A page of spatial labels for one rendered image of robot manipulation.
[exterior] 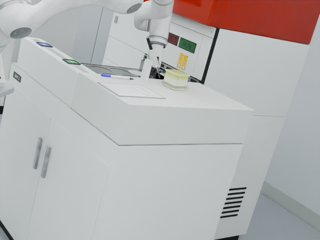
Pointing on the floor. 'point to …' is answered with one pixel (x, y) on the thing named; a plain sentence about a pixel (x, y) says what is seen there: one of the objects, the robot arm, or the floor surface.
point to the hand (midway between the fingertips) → (151, 80)
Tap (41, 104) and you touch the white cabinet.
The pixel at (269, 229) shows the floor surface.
